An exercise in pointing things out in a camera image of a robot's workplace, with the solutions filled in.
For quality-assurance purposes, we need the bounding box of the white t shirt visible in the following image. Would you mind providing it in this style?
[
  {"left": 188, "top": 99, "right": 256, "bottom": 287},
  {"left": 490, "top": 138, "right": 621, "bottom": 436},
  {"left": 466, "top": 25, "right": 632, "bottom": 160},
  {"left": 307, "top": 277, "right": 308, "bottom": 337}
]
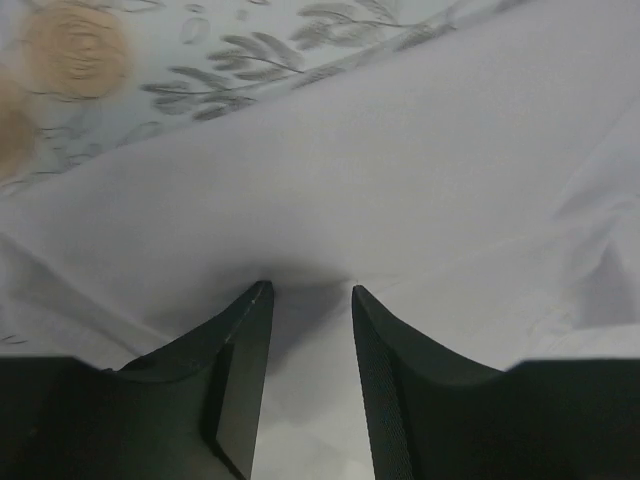
[{"left": 1, "top": 1, "right": 639, "bottom": 479}]

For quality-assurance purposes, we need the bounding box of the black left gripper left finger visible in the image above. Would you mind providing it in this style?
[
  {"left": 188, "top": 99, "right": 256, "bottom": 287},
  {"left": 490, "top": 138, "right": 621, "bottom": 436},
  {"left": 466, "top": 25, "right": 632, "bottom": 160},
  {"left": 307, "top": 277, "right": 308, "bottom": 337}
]
[{"left": 1, "top": 281, "right": 274, "bottom": 479}]

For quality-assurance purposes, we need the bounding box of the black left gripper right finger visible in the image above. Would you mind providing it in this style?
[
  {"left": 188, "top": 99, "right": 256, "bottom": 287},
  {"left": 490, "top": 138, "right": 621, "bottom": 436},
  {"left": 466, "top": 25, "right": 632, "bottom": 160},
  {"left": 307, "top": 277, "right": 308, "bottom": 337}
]
[{"left": 351, "top": 286, "right": 639, "bottom": 479}]

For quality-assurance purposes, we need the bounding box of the floral patterned table mat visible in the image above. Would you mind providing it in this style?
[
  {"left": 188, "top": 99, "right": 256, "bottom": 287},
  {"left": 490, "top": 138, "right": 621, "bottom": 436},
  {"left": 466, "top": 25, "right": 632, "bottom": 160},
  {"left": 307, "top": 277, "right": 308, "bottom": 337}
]
[{"left": 1, "top": 1, "right": 512, "bottom": 196}]

